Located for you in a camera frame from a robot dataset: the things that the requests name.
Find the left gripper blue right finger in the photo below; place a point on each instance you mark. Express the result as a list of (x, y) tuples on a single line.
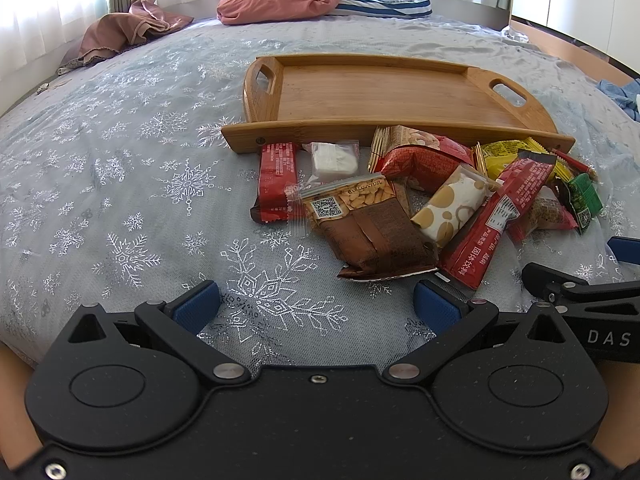
[(457, 323)]

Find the blue clothes pile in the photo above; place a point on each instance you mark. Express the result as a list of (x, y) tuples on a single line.
[(626, 97)]

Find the yellow snack packet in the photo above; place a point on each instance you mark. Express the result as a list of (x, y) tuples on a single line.
[(494, 157)]

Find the red gold nut packet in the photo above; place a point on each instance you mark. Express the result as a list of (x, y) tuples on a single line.
[(425, 159)]

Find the wooden bed frame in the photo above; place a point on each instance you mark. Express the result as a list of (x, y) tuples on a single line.
[(593, 65)]

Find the crumpled clear plastic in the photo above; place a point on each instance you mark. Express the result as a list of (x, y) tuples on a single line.
[(512, 34)]

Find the wooden serving tray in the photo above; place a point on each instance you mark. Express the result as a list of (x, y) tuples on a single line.
[(332, 97)]

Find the white gold spotted snack bar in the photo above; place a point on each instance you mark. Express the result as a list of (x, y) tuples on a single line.
[(453, 204)]

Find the red rectangular snack bar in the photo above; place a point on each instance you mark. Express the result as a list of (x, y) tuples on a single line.
[(277, 174)]

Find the green snack packet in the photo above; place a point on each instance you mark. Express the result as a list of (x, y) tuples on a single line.
[(580, 199)]

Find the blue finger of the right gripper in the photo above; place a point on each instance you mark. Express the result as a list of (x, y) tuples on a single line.
[(625, 249)]

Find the brown almond snack packet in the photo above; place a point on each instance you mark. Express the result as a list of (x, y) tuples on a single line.
[(368, 229)]

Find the clear bag white candy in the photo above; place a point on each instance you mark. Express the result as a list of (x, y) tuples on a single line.
[(333, 161)]

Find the snowflake patterned bed sheet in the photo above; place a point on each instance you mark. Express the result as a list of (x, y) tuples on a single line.
[(118, 187)]

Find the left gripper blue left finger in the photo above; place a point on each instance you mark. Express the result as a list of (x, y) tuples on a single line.
[(175, 326)]

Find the long red snack stick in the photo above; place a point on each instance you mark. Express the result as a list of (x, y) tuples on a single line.
[(467, 257)]

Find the brown crumpled cloth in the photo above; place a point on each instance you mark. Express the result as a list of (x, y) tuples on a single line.
[(118, 32)]

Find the pink pillow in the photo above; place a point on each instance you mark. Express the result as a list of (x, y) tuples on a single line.
[(242, 12)]

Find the pink rice cracker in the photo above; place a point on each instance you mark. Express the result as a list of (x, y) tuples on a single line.
[(546, 213)]

